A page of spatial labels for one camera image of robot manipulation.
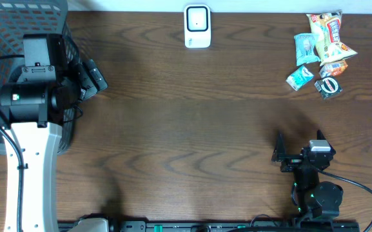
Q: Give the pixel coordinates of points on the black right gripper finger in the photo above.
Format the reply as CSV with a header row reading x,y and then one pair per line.
x,y
320,135
280,149

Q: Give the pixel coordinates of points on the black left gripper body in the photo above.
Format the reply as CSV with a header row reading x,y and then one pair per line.
x,y
89,78

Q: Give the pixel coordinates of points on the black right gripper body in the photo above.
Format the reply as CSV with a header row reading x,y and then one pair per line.
x,y
293,162

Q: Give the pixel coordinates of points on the round green white item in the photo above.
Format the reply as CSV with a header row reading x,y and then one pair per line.
x,y
328,87

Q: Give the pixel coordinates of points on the green tissue pack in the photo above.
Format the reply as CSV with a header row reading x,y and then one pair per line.
x,y
299,78

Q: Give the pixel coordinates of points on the orange tissue pack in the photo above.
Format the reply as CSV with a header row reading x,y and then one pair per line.
x,y
333,69

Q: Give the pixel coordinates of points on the mint green snack pouch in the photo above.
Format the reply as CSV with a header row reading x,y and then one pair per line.
x,y
305,48

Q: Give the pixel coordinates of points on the yellow white snack bag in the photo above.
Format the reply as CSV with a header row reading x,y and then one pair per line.
x,y
329,46

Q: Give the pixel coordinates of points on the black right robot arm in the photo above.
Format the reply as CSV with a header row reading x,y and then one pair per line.
x,y
316,200

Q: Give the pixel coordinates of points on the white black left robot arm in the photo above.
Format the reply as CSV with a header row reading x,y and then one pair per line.
x,y
32,118

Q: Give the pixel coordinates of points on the white barcode scanner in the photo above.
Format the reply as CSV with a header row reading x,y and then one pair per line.
x,y
197,26

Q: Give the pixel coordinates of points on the dark grey plastic basket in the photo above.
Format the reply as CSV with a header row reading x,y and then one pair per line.
x,y
20,17

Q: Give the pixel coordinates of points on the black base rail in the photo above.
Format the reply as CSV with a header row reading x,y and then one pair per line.
x,y
141,226

